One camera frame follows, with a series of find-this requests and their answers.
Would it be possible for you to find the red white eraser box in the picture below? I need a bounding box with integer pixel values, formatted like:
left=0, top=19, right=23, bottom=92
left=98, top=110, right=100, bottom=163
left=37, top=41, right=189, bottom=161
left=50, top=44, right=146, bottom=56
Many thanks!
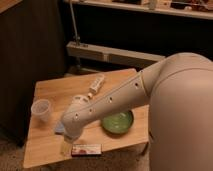
left=71, top=144, right=102, bottom=156

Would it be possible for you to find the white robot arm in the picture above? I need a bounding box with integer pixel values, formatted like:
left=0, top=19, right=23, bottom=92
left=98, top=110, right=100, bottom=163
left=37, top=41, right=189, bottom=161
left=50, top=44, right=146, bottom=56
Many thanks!
left=62, top=53, right=213, bottom=171

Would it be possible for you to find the translucent plastic cup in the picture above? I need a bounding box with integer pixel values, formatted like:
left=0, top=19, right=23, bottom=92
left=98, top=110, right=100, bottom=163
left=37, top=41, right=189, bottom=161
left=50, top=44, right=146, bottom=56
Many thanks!
left=31, top=99, right=52, bottom=122

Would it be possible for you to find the blue sponge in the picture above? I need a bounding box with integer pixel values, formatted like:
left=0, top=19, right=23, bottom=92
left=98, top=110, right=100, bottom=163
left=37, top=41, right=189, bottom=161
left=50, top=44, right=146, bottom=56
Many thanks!
left=54, top=122, right=64, bottom=135

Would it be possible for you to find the wooden table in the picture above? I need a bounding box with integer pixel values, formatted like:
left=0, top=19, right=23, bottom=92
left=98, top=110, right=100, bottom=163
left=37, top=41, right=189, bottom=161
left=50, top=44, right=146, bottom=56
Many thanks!
left=23, top=74, right=148, bottom=168

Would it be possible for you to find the green bowl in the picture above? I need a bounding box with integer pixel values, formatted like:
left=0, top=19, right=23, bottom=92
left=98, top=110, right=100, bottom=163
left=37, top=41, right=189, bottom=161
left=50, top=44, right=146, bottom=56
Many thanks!
left=101, top=111, right=134, bottom=134

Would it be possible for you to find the metal lamp pole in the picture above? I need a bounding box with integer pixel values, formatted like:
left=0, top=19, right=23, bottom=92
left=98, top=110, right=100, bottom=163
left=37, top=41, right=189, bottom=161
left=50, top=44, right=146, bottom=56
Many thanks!
left=69, top=0, right=87, bottom=47

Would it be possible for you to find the wooden shelf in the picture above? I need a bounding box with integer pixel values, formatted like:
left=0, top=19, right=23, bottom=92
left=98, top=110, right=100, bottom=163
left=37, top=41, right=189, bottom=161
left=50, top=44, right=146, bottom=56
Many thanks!
left=63, top=0, right=213, bottom=20

